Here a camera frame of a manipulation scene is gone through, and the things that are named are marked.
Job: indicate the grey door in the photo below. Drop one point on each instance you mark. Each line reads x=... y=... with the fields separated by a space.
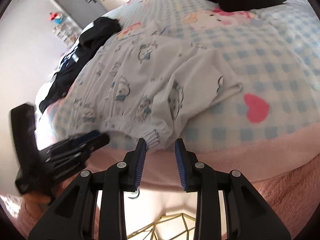
x=72 y=0

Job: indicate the red and blue toy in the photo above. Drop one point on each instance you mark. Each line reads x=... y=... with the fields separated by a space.
x=56 y=17

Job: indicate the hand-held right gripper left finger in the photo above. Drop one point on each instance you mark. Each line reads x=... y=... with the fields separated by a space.
x=141 y=165

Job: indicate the white shelf rack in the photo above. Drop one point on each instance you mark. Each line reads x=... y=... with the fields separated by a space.
x=65 y=31

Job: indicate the blue checkered cartoon blanket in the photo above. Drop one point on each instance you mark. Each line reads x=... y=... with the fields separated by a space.
x=275 y=67

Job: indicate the white cartoon print pajama pants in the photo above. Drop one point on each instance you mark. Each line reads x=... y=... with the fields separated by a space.
x=150 y=80

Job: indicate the pink fuzzy bed sheet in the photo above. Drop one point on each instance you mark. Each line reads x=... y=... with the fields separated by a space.
x=275 y=195

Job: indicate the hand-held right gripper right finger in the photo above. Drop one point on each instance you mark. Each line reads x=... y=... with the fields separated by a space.
x=180 y=165

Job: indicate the black jacket pile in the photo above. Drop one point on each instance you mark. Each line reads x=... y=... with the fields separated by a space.
x=95 y=35

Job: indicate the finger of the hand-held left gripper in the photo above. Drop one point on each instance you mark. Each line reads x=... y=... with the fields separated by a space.
x=85 y=137
x=95 y=145

